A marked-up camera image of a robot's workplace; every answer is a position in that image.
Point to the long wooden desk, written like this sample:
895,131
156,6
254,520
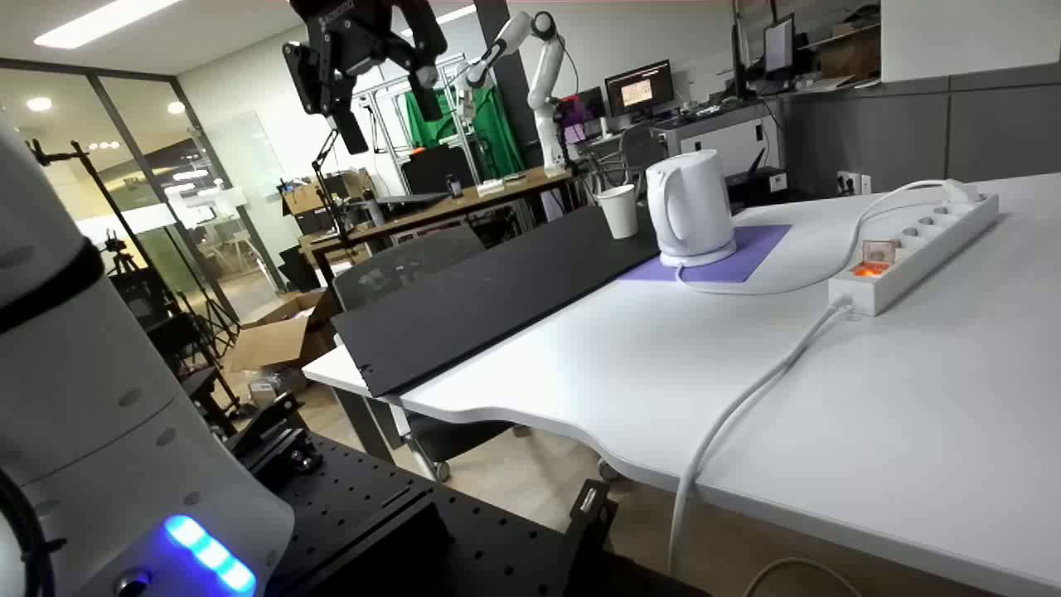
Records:
466,203

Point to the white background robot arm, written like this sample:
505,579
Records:
546,88

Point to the white electric kettle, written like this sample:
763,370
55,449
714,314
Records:
691,210

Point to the white cabinet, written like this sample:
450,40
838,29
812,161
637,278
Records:
729,145

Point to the monitor with orange screen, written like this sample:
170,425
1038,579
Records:
637,88

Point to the open cardboard box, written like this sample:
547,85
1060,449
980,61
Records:
276,337

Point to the white power strip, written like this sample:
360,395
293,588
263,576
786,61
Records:
916,250

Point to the white wall socket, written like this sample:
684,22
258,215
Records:
853,185

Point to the monitor with white screen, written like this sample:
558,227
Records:
779,43

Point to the green cloth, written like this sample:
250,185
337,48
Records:
495,129

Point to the purple mat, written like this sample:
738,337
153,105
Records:
760,250

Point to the dark mesh office chair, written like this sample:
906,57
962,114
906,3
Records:
403,263

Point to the black perforated breadboard table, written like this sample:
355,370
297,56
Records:
367,520

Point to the black divider panel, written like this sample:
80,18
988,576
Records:
484,300

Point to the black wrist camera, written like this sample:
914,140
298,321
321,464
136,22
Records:
298,78

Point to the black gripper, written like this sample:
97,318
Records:
367,36

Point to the white paper cup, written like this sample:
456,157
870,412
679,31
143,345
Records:
619,215

